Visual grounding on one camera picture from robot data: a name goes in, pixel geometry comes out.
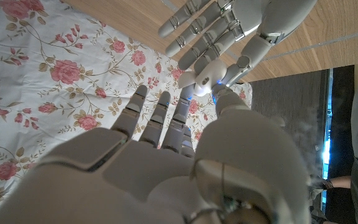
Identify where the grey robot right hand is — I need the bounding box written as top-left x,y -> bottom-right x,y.
0,84 -> 312,224

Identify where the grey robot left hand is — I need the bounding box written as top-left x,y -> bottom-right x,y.
158,0 -> 318,90

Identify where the white AirPods case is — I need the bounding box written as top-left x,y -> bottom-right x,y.
178,58 -> 229,97

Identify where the person forearm with watch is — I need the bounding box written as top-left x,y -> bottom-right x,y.
320,175 -> 352,190

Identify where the floral backdrop cloth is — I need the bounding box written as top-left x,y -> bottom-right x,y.
0,0 -> 254,223

